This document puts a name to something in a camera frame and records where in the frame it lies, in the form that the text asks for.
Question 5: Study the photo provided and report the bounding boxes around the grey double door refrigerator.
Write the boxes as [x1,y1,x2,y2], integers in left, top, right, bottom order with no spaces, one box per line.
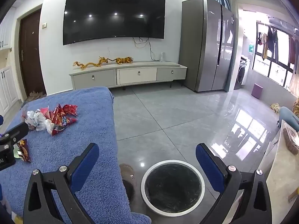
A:
[179,0,235,92]

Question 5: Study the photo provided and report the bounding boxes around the blue fluffy blanket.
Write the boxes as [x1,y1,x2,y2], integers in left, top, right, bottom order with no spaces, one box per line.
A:
[1,87,151,223]

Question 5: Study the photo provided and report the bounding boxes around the dark brown entrance door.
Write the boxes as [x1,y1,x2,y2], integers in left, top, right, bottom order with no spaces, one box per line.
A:
[19,9,46,96]

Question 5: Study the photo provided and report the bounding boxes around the front load washing machine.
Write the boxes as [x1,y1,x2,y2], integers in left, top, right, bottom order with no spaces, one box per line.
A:
[234,55,250,90]

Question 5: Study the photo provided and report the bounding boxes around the grey white tv cabinet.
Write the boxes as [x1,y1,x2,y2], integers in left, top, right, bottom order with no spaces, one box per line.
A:
[70,61,187,90]

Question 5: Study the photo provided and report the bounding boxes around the teal sofa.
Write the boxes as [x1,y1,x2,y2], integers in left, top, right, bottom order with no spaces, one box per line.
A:
[278,107,299,132]

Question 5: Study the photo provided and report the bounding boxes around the white tissue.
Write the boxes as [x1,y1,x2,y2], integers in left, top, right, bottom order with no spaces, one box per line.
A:
[22,110,51,131]

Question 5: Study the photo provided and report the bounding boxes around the black wall television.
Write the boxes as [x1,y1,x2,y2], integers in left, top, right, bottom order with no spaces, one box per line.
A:
[62,0,166,45]

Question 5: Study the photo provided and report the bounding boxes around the dark red small wrapper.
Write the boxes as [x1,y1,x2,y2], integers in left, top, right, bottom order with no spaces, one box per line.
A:
[13,139,31,162]

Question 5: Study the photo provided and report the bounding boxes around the brown fuzzy slipper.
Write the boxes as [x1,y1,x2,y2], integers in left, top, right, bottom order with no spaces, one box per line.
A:
[119,163,136,202]

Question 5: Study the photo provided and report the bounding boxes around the white router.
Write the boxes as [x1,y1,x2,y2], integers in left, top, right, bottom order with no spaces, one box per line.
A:
[160,52,166,62]

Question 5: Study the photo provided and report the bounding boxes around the white wall cabinets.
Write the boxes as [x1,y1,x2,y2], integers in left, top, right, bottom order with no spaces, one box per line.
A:
[0,7,18,116]

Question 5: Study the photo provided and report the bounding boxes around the purple cube stool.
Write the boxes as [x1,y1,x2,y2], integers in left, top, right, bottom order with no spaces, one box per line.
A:
[251,83,263,99]

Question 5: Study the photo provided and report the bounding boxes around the golden dragon ornament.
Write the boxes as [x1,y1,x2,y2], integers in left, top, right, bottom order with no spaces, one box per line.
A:
[73,57,108,70]

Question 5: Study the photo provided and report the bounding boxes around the golden tiger ornament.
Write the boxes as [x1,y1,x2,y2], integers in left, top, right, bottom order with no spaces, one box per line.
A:
[115,57,133,65]

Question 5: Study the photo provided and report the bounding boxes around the white round trash bin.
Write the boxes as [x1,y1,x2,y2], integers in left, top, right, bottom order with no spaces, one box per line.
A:
[140,160,205,217]

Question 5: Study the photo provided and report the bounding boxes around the white marble coffee table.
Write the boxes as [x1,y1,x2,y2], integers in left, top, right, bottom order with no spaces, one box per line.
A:
[258,120,298,223]

